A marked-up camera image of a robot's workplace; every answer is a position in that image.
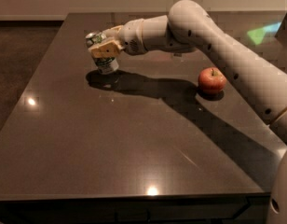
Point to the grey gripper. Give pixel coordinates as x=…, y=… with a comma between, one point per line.
x=131, y=36

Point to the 7up soda can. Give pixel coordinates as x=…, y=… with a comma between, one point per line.
x=102, y=52

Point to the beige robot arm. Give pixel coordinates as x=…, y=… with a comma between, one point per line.
x=262, y=85

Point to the red apple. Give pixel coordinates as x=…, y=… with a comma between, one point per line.
x=211, y=81

